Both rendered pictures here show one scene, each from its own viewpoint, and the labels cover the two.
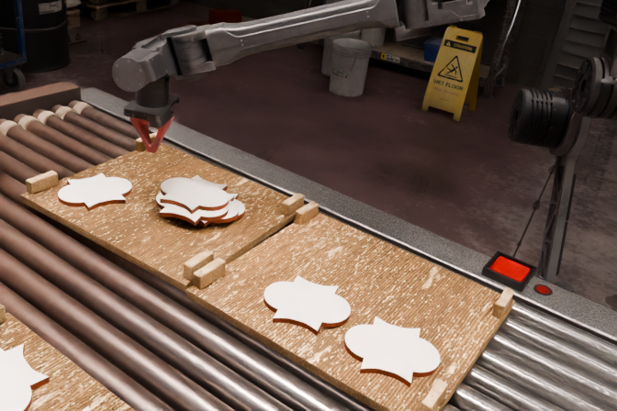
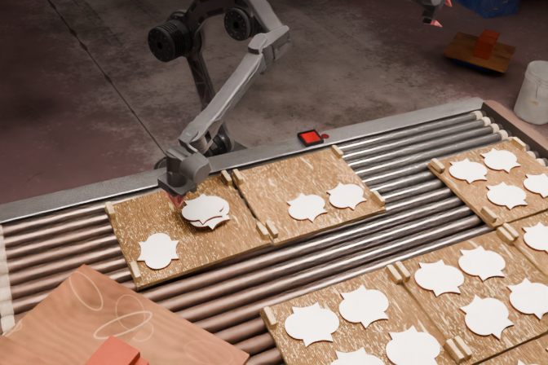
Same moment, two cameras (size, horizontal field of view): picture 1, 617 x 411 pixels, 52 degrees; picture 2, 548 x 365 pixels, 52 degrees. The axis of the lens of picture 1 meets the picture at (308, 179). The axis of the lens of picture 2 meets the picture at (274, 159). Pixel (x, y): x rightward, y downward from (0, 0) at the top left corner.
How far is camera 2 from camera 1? 136 cm
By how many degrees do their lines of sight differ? 51
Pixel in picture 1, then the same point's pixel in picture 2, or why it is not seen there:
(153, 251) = (236, 244)
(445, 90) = not seen: outside the picture
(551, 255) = not seen: hidden behind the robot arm
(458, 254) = (288, 145)
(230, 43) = (217, 124)
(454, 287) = (316, 159)
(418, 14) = (270, 58)
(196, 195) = (208, 208)
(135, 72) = (205, 170)
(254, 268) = (270, 213)
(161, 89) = not seen: hidden behind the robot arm
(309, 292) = (301, 203)
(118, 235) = (212, 253)
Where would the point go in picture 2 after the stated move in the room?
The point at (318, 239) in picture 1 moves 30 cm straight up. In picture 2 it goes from (258, 183) to (263, 109)
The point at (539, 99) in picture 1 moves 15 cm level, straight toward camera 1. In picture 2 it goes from (172, 31) to (188, 43)
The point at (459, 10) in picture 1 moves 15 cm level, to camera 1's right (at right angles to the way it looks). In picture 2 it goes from (285, 47) to (309, 32)
